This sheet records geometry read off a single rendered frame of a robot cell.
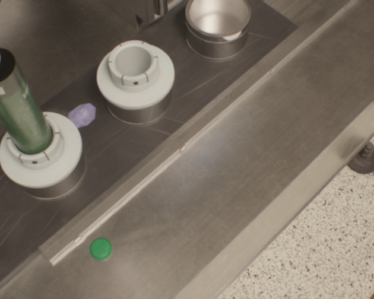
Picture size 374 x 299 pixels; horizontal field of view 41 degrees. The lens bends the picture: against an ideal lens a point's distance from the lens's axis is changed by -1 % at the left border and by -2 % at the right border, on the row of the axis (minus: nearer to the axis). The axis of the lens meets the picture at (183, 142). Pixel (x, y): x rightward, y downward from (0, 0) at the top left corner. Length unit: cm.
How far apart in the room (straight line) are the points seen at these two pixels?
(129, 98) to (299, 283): 40
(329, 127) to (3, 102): 31
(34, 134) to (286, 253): 45
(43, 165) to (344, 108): 30
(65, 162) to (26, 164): 3
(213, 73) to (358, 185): 37
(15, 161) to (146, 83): 13
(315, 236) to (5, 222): 45
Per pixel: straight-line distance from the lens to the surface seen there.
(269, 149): 49
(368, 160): 81
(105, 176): 47
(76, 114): 49
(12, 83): 35
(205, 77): 52
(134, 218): 46
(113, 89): 46
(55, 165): 44
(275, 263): 74
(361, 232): 78
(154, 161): 47
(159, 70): 47
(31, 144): 41
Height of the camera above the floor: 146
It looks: 62 degrees down
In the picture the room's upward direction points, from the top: 3 degrees counter-clockwise
